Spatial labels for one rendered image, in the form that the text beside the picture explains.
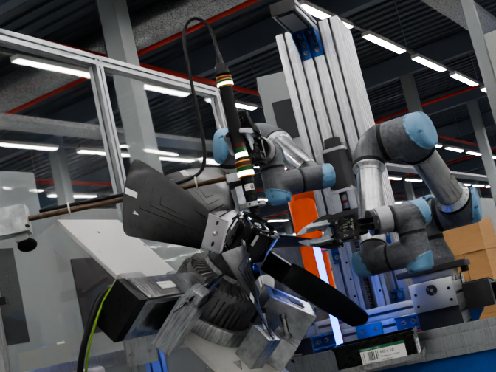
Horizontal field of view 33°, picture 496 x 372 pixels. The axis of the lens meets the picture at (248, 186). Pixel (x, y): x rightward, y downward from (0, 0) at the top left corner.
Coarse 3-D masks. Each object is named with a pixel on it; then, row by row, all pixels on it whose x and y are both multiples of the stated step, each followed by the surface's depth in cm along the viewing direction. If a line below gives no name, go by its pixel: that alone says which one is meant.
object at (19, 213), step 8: (0, 208) 211; (8, 208) 211; (16, 208) 211; (24, 208) 211; (0, 216) 210; (8, 216) 210; (16, 216) 211; (24, 216) 211; (0, 224) 210; (8, 224) 210; (16, 224) 210; (24, 224) 210; (0, 232) 209; (8, 232) 210; (16, 232) 210; (32, 232) 217; (0, 240) 215
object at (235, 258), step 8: (240, 248) 189; (224, 256) 176; (232, 256) 180; (240, 256) 186; (248, 256) 195; (232, 264) 177; (240, 264) 182; (248, 264) 190; (232, 272) 175; (240, 272) 179; (248, 272) 185; (240, 280) 176; (248, 280) 182; (248, 288) 179; (248, 296) 176; (256, 296) 185; (256, 304) 179; (264, 320) 180
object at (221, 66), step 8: (216, 56) 227; (216, 64) 226; (224, 64) 226; (216, 72) 226; (224, 72) 228; (248, 176) 220; (248, 184) 220; (248, 192) 220; (256, 192) 221; (248, 200) 220; (248, 208) 220; (256, 208) 219
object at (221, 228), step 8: (208, 216) 206; (216, 216) 207; (208, 224) 205; (224, 224) 208; (208, 232) 205; (224, 232) 208; (208, 240) 204; (216, 240) 206; (224, 240) 207; (208, 248) 204; (216, 248) 205
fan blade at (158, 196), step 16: (128, 176) 197; (144, 176) 200; (160, 176) 203; (144, 192) 197; (160, 192) 200; (176, 192) 203; (128, 208) 192; (144, 208) 195; (160, 208) 198; (176, 208) 200; (192, 208) 203; (128, 224) 190; (144, 224) 193; (160, 224) 196; (176, 224) 199; (192, 224) 202; (160, 240) 195; (176, 240) 198; (192, 240) 201
